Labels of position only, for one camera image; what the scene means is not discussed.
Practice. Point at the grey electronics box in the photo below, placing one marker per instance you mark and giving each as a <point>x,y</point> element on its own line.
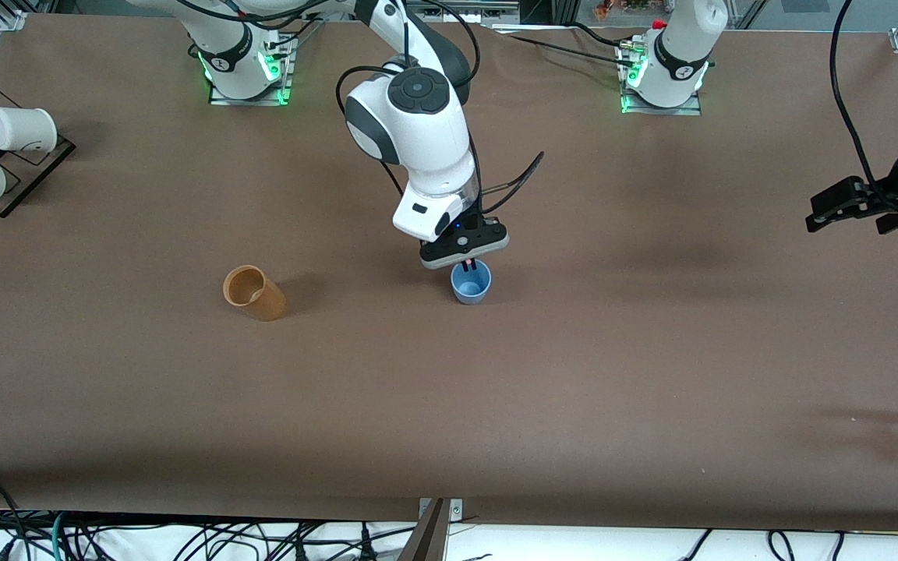
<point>464,9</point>

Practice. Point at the black cup rack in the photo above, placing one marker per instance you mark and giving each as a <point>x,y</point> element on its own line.
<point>28,167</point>

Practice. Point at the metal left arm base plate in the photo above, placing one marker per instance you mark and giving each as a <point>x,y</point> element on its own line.
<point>691,109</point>

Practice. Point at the blue plastic cup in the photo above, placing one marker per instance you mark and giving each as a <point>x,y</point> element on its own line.
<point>471,292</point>

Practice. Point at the brown table cover sheet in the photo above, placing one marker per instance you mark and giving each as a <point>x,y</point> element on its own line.
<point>574,374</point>

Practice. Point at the tan cylindrical cup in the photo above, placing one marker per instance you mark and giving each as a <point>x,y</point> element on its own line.
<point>258,300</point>

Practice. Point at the dark camera mount pole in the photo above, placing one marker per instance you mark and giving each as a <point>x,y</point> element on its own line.
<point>429,538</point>

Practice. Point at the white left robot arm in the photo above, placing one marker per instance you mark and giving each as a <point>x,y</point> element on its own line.
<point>675,54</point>

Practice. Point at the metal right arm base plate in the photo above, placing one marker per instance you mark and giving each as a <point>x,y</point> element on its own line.
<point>281,86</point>

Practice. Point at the silver metal bracket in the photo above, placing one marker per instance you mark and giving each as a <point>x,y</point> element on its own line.
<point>455,508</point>

